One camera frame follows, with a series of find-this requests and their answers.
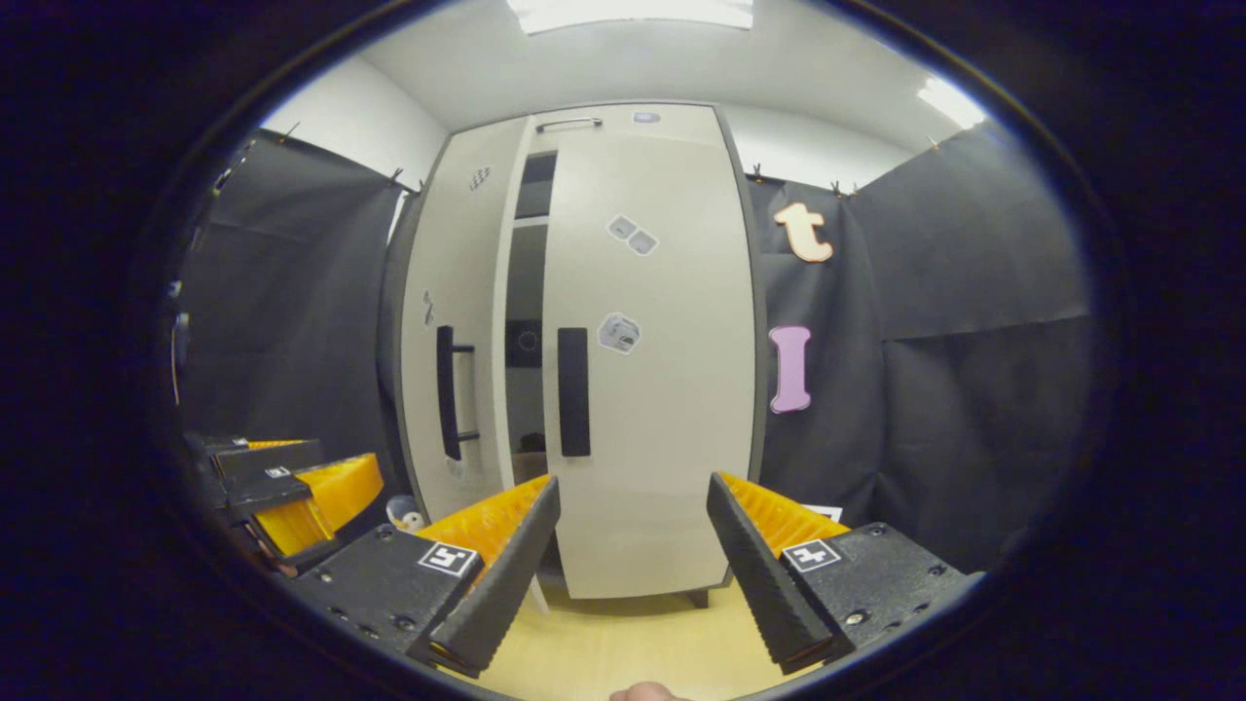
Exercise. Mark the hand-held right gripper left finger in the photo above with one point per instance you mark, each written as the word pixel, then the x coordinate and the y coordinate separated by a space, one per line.
pixel 506 574

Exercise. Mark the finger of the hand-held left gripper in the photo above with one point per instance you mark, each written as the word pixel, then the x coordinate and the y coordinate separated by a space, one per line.
pixel 253 489
pixel 273 458

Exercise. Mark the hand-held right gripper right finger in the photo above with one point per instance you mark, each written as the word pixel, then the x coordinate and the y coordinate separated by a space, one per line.
pixel 754 574

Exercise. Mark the brown fuzzy shoe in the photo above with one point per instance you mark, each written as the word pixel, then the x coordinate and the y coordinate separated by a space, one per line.
pixel 531 444

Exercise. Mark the white shoe cabinet door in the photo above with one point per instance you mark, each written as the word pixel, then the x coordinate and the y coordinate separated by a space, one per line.
pixel 672 419
pixel 477 253

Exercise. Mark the white shoe cabinet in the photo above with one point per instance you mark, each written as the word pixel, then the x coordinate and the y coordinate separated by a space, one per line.
pixel 526 273

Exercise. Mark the white cabinet drawer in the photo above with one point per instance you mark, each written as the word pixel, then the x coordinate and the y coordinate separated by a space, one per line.
pixel 681 122

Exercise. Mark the black backdrop cloth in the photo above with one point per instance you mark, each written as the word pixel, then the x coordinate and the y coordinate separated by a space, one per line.
pixel 973 409
pixel 292 312

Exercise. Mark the small ceiling light panel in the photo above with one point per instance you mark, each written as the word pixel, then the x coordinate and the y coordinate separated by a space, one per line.
pixel 952 102

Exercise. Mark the large ceiling light panel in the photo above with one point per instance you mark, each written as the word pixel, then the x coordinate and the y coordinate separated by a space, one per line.
pixel 633 12

